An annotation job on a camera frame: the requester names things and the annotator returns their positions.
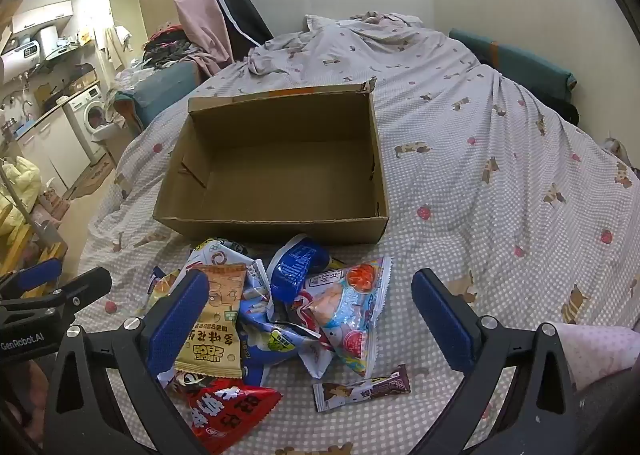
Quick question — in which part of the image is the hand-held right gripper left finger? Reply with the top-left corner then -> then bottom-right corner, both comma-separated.
42,269 -> 211,455

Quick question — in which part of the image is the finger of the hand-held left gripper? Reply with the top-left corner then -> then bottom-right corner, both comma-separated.
0,257 -> 63,301
45,266 -> 113,325

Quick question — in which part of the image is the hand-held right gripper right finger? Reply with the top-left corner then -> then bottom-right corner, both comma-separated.
411,269 -> 581,455

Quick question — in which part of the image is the yellow gold snack packet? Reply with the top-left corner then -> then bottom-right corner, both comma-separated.
145,267 -> 181,316

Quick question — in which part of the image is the pale snack packet red label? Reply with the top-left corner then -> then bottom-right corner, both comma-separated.
300,256 -> 393,380

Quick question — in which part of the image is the brown cardboard box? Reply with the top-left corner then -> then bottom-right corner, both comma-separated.
152,76 -> 391,246

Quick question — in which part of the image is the tan orange snack packet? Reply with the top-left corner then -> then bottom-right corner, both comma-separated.
174,264 -> 248,380

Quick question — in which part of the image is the white snack packet blue swirl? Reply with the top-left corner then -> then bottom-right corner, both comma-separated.
187,238 -> 266,301

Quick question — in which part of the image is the yellow jacket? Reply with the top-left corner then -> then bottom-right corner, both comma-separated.
0,155 -> 42,236

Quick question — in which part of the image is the brown door mat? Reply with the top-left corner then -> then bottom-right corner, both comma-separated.
67,155 -> 118,200

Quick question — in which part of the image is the brown white snack bar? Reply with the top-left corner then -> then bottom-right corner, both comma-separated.
313,364 -> 412,412

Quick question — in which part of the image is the dark blue snack packet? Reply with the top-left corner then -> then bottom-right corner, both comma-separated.
267,234 -> 331,306

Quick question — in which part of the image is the white kitchen cabinet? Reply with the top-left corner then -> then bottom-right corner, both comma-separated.
15,107 -> 93,190

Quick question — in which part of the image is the printed checkered bed sheet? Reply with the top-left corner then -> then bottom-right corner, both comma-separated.
75,12 -> 640,455

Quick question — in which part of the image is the pink dotted cloth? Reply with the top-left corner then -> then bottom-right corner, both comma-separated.
552,322 -> 640,393

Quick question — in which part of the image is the white washing machine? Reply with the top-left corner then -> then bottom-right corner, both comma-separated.
62,85 -> 113,166

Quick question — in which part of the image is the teal sofa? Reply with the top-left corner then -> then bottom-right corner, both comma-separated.
114,60 -> 201,130

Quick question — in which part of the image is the white water heater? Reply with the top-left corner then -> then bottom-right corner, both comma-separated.
0,41 -> 46,86

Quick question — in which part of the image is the hanging white towel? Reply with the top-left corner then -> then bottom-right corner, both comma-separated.
102,25 -> 133,70

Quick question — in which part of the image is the pile of clothes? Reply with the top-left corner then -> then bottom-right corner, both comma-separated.
142,24 -> 201,70

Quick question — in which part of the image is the teal mat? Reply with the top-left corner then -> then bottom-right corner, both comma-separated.
447,27 -> 578,100

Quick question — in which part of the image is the pink curtain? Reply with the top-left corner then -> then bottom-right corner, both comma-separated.
165,0 -> 236,78

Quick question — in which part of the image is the white wall cabinet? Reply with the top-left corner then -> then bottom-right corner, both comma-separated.
12,0 -> 75,34

